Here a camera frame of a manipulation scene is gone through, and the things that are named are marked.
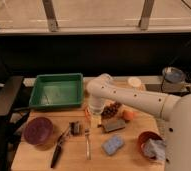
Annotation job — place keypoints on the white paper cup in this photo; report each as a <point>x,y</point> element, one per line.
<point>134,82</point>

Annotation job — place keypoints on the grey bowl on side table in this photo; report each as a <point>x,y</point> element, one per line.
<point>173,75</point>

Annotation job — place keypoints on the grey crumpled cloth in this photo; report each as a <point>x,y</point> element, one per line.
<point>154,149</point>

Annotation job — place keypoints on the purple bowl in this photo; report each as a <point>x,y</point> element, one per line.
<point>38,131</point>

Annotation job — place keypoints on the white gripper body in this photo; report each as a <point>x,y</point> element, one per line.
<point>95,110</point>

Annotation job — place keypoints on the metal fork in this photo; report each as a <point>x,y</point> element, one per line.
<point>88,150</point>

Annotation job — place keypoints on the brown bowl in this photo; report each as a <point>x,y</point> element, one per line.
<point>144,137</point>

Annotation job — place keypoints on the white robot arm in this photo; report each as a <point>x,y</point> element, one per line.
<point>174,109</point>

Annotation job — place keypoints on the black binder clip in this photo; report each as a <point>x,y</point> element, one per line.
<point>75,128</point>

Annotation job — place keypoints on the black chair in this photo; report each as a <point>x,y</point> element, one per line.
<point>8,96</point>

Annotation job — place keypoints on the green plastic tray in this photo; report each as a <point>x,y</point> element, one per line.
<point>52,91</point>

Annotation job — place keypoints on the grey sponge block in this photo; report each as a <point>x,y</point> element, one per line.
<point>114,125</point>

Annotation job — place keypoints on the orange fruit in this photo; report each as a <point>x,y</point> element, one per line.
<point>128,115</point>

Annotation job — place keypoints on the brown grape bunch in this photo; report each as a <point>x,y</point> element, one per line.
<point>111,110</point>

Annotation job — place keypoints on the blue sponge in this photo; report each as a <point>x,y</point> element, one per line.
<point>112,145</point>

